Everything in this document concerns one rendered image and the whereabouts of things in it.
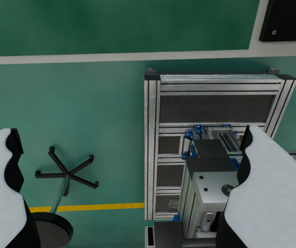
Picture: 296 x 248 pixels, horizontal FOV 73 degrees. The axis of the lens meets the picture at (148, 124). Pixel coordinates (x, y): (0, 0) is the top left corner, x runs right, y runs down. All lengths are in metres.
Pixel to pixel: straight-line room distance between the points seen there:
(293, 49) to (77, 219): 2.24
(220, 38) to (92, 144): 1.30
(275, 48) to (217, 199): 0.39
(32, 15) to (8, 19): 0.05
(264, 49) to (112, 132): 1.18
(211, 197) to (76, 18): 0.49
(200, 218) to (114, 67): 1.02
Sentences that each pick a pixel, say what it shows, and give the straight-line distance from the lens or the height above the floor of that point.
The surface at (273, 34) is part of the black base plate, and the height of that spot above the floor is 0.77.
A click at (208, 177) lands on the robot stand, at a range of 0.52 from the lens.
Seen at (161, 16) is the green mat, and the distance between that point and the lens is 0.51.
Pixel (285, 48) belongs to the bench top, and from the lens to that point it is 0.63.
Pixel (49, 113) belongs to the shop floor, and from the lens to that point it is 1.57.
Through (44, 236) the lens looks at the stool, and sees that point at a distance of 1.54.
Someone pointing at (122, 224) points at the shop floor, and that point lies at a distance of 2.41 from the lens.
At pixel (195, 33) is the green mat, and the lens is 0.53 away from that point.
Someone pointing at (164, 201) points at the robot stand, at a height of 0.21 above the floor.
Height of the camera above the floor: 1.26
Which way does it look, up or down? 58 degrees down
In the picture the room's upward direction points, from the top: 176 degrees clockwise
